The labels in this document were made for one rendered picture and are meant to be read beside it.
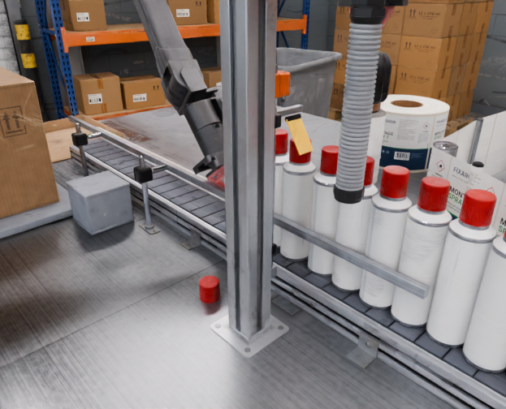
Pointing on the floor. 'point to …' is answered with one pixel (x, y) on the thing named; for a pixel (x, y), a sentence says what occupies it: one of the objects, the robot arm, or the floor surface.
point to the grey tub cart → (308, 79)
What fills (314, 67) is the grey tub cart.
